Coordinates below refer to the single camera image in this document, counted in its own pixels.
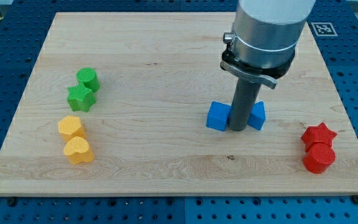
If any red star block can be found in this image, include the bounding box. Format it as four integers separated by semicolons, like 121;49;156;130
301;123;337;152

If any yellow pentagon block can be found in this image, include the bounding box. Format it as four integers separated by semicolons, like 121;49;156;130
58;115;86;142

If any green star block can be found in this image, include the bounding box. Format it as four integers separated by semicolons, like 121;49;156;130
67;83;96;112

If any black white fiducial marker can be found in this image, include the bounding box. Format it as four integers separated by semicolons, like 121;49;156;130
311;22;337;37

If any yellow heart block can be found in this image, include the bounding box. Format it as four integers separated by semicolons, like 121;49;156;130
63;136;94;165

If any blue cube block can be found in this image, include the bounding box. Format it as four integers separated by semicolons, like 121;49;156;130
206;101;231;131

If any blue triangle block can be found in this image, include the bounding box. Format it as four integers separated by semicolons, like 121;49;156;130
247;101;266;131

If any light wooden board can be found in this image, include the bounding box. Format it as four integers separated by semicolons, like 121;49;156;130
0;12;358;197

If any red cylinder block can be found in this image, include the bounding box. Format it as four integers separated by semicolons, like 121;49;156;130
303;143;336;174

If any green cylinder block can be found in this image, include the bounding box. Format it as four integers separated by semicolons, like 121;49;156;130
76;67;100;93

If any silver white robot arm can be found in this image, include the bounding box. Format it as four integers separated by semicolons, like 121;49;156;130
221;0;315;89

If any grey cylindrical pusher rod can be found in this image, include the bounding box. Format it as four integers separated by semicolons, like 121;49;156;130
227;78;261;131

